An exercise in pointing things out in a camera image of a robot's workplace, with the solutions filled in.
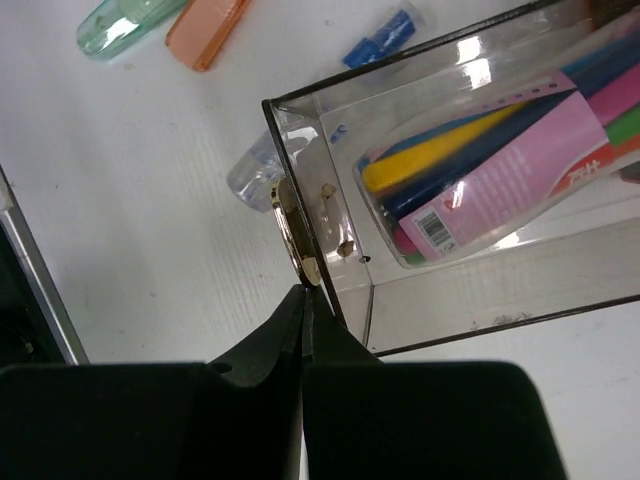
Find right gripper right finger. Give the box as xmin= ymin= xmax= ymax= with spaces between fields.
xmin=302 ymin=289 xmax=566 ymax=479

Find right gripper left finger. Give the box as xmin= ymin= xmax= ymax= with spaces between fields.
xmin=1 ymin=286 xmax=306 ymax=479

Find clear bottle blue cap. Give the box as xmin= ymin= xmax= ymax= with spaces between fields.
xmin=226 ymin=0 xmax=436 ymax=213

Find pink capped marker tube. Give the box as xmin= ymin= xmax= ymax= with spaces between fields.
xmin=354 ymin=31 xmax=639 ymax=268

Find clear drawer gold knob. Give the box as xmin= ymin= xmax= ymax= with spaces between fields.
xmin=263 ymin=1 xmax=639 ymax=354

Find orange translucent case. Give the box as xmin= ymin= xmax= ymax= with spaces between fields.
xmin=165 ymin=0 xmax=251 ymax=72

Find green translucent case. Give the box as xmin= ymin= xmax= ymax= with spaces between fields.
xmin=76 ymin=0 xmax=187 ymax=61

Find aluminium rail frame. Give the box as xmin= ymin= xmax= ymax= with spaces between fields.
xmin=1 ymin=175 xmax=89 ymax=365

